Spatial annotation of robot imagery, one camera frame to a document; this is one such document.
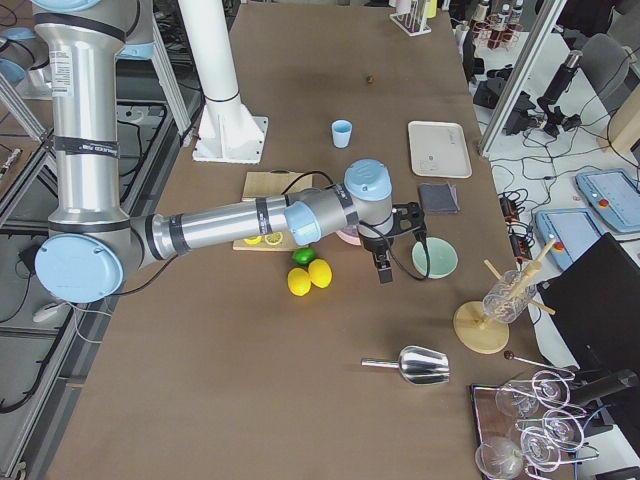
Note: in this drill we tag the green ceramic bowl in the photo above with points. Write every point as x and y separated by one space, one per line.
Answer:
440 258

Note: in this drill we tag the wine glass rack tray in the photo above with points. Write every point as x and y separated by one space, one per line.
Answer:
528 428

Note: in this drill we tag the aluminium frame post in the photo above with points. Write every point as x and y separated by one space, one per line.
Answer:
543 25

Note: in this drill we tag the lemon slice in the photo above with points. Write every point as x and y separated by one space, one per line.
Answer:
254 240
274 238

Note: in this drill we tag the grey folded cloth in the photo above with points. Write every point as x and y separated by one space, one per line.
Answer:
439 198

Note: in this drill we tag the bamboo cutting board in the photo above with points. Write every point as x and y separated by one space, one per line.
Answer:
263 184

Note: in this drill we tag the green lime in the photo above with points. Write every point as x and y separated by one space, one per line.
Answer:
304 256

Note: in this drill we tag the blue teach pendant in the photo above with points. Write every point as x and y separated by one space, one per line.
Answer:
614 196
574 231

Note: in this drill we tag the yellow lemon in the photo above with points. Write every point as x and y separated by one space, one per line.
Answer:
298 282
320 273

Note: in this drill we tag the clear textured glass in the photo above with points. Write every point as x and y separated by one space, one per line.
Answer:
500 305

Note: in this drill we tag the light blue plastic cup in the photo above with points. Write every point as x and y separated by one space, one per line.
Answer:
341 130

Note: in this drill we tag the beige rabbit tray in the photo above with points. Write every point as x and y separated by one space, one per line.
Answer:
438 149

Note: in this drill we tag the wooden cup tree stand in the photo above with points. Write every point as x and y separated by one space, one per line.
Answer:
482 334

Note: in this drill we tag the white wire cup rack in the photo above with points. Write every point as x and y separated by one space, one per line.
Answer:
411 16

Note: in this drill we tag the pink bowl of ice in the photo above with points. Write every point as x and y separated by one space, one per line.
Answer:
350 235

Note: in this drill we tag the white camera post base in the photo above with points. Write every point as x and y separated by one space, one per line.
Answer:
228 132

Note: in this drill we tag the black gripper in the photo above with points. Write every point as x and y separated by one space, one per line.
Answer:
374 243

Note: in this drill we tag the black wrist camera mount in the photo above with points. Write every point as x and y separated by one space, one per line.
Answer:
408 218

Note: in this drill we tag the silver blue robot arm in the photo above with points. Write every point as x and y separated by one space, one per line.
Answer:
93 244

